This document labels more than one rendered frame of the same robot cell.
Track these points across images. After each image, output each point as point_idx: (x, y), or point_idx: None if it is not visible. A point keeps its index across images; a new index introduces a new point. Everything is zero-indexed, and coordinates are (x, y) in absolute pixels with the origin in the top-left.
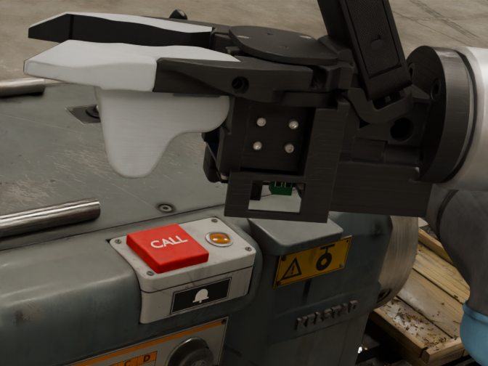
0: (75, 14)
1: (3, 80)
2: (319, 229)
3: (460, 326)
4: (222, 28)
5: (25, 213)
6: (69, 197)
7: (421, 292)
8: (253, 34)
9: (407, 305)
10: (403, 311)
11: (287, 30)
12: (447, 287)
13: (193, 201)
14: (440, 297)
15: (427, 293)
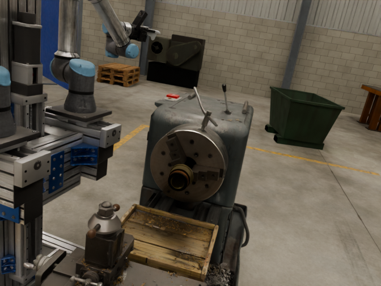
0: (157, 30)
1: (244, 107)
2: (159, 101)
3: (131, 227)
4: (148, 29)
5: (192, 93)
6: (197, 100)
7: (156, 236)
8: (144, 26)
9: (156, 227)
10: (155, 223)
11: (143, 27)
12: (148, 245)
13: (182, 102)
14: (147, 238)
15: (153, 237)
